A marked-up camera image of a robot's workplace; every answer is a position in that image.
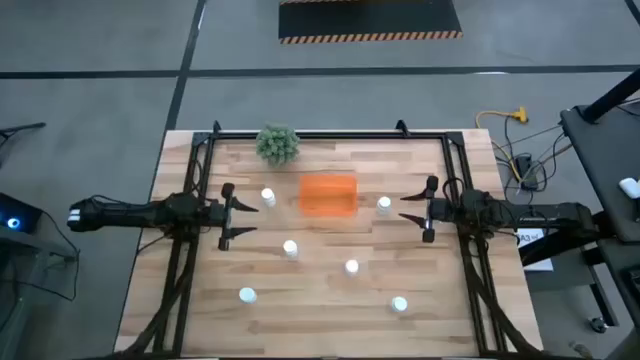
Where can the black hazard-striped floor mat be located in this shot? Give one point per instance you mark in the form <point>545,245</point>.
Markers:
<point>370,17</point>

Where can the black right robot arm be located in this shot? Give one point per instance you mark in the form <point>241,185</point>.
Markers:
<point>530,212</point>

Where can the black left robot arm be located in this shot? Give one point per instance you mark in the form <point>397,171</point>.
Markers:
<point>130,215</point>

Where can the black side table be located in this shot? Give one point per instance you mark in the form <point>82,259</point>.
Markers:
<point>605,160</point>

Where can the white pill bottle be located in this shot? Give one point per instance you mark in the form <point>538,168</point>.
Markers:
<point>352,267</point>
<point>399,303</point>
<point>290,248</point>
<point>384,205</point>
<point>268,196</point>
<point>247,295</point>

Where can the small white object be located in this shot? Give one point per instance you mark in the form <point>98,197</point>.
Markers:
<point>631,187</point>

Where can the black aluminium table frame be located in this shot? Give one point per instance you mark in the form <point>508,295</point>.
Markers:
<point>350,135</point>

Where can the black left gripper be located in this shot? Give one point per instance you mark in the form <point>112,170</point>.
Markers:
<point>225,215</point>

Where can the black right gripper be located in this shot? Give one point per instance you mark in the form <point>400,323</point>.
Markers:
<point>445,210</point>

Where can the black tripod leg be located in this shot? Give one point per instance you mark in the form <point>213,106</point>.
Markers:
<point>22,128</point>

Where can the dark grey equipment cart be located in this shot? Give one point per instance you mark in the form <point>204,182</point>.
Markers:
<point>30,246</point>

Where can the green artificial potted plant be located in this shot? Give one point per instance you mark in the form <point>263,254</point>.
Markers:
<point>277,143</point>

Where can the black caster wheel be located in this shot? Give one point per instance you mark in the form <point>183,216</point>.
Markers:
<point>597,325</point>

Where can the black diagonal pole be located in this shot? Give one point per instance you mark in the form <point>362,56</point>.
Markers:
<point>612,95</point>

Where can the white paper label sheet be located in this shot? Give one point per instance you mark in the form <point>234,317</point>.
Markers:
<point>530,237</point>

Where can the orange translucent plastic basket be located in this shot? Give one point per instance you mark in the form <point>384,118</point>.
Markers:
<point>328,195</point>

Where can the black device with blue light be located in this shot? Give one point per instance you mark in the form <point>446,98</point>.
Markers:
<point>12,220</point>

